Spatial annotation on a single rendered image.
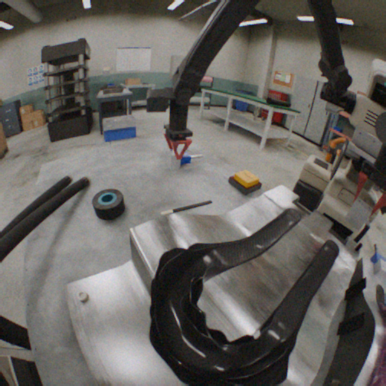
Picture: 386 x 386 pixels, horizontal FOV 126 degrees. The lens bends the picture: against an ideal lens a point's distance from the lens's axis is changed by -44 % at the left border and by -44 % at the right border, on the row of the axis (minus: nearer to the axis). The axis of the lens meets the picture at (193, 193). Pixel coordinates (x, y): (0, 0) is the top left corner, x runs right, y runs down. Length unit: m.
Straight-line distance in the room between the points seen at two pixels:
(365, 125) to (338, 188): 0.27
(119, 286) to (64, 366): 0.18
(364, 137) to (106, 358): 0.81
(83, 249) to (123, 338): 0.22
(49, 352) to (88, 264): 0.19
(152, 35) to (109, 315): 6.81
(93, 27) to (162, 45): 2.48
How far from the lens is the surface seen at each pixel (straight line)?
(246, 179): 0.54
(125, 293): 0.26
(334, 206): 0.76
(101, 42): 6.61
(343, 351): 0.40
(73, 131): 4.01
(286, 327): 0.21
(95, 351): 0.25
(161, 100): 0.51
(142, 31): 6.78
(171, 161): 0.58
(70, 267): 0.38
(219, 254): 0.22
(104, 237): 0.40
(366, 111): 0.72
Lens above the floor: 1.10
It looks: 37 degrees down
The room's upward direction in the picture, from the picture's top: 7 degrees clockwise
